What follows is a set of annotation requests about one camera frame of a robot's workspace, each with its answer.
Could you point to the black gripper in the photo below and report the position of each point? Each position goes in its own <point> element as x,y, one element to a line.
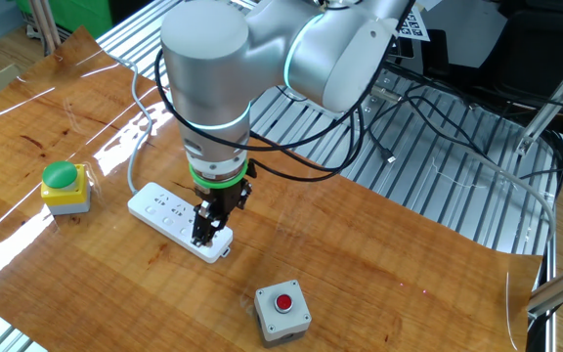
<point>223,200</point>

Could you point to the white four-socket power strip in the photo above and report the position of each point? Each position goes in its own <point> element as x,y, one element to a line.
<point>164,215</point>

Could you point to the glossy wood-grain mat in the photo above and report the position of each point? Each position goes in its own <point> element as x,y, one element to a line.
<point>311,230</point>

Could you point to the red push button grey box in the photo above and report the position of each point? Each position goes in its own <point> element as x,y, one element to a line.
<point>281,313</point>

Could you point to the green mushroom button yellow box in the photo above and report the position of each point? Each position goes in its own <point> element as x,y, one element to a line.
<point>64,188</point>

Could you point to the green plastic bin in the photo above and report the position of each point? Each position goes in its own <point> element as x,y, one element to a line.
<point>81,14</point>

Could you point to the wooden stick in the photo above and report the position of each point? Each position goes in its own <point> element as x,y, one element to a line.
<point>41,27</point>
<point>53,24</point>

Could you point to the black-white marker sheet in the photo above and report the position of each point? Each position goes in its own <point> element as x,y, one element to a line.
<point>416,27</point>

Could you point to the black equipment case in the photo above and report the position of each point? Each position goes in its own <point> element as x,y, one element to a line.
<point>540,49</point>

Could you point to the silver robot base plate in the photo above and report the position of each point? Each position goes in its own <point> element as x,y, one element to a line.
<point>376,111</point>

